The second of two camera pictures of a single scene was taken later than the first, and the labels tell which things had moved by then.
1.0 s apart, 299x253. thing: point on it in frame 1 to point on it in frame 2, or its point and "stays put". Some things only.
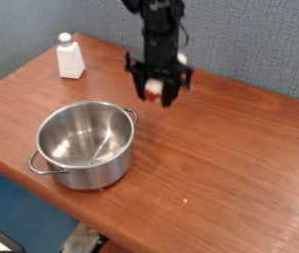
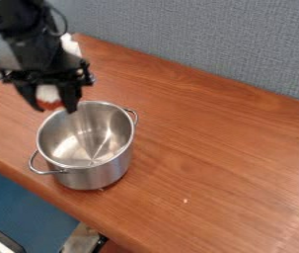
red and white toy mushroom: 153,88 to 49,96
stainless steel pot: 85,142 stays put
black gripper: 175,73 to 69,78
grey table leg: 85,240 stays put
